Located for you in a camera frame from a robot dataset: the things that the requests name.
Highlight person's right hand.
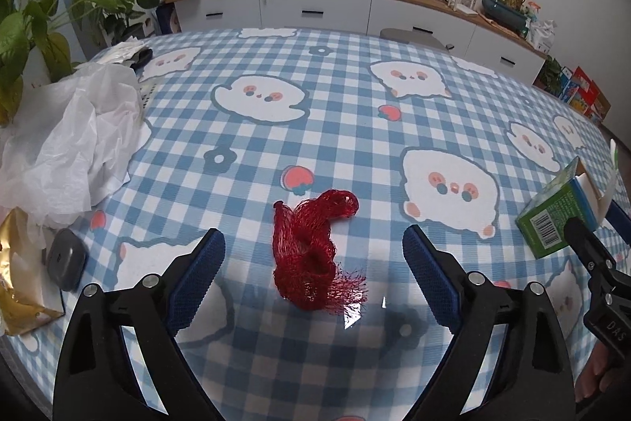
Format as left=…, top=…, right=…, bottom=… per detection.
left=574, top=347, right=617, bottom=404

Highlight white plastic bag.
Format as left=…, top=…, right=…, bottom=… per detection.
left=0, top=63, right=151, bottom=229

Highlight gold foil bag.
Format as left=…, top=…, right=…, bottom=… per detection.
left=0, top=206, right=66, bottom=338

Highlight green carton box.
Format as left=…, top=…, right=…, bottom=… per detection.
left=515, top=140, right=622, bottom=260

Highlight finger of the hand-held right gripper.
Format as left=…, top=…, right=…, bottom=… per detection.
left=563, top=218, right=617, bottom=284
left=605, top=200, right=631, bottom=249

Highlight white packaging bags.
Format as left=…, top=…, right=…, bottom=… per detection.
left=525, top=4, right=558, bottom=54

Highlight blue printed box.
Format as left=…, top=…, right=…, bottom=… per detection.
left=557, top=66, right=580, bottom=99

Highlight bonsai in blue pot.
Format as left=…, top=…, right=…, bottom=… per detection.
left=480, top=0, right=530, bottom=37

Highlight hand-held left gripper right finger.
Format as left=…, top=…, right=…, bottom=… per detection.
left=401, top=225, right=577, bottom=421

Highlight large green potted plant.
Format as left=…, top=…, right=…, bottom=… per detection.
left=0, top=0, right=161, bottom=128

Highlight red printed box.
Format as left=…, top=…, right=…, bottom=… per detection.
left=569, top=66, right=612, bottom=122

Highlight dark grey case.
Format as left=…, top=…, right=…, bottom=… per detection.
left=47, top=228, right=87, bottom=292

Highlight white television cabinet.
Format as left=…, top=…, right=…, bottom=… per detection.
left=158, top=0, right=548, bottom=86

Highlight red mesh net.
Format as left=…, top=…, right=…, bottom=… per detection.
left=272, top=189, right=368, bottom=316

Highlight small green floor plant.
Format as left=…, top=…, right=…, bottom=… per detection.
left=535, top=56, right=563, bottom=94

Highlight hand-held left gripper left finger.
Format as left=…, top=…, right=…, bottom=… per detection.
left=53, top=228, right=228, bottom=421

